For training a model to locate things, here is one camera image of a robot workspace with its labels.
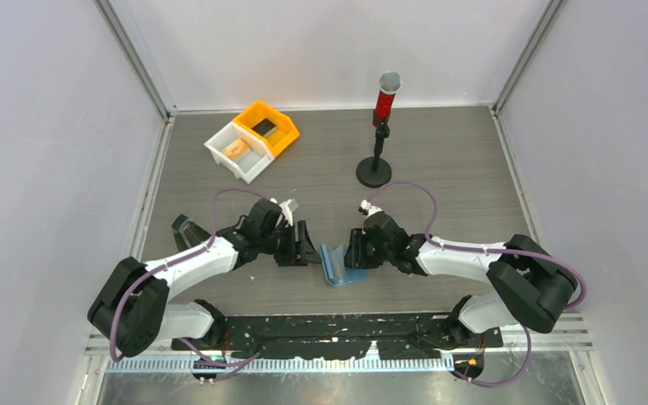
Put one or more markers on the tan card in white bin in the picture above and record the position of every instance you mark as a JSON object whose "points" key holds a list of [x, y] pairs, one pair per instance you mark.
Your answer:
{"points": [[236, 150]]}

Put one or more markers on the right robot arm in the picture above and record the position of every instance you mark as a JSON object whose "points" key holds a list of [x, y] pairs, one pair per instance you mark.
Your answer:
{"points": [[528, 286]]}

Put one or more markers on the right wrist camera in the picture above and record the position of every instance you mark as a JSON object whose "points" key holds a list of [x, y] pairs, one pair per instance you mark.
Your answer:
{"points": [[367, 208]]}

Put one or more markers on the white plastic bin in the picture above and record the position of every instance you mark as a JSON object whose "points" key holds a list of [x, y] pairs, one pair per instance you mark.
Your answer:
{"points": [[251, 165]]}

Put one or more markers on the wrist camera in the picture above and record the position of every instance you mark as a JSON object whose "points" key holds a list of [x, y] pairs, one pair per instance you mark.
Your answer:
{"points": [[367, 208], [288, 207]]}

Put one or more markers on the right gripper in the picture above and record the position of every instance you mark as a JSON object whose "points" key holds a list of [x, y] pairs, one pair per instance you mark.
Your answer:
{"points": [[355, 256]]}

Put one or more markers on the orange plastic bin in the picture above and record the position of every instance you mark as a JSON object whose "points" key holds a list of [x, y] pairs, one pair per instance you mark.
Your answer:
{"points": [[286, 133]]}

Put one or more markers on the red microphone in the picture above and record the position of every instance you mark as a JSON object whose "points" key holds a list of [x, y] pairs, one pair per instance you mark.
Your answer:
{"points": [[389, 84]]}

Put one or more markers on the blue leather card holder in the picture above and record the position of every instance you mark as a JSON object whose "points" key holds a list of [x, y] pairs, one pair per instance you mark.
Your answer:
{"points": [[336, 272]]}

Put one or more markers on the clear plastic holder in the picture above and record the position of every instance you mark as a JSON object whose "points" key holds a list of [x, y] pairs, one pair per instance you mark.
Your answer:
{"points": [[187, 233]]}

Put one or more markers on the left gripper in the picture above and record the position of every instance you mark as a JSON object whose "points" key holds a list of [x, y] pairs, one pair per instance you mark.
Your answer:
{"points": [[288, 258]]}

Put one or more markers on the black card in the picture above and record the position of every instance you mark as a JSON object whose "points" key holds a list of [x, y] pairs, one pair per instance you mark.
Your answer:
{"points": [[265, 128]]}

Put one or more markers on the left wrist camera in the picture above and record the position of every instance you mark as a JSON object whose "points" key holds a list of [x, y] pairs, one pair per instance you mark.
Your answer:
{"points": [[288, 207]]}

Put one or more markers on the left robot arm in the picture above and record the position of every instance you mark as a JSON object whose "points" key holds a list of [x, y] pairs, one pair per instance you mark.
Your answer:
{"points": [[135, 307]]}

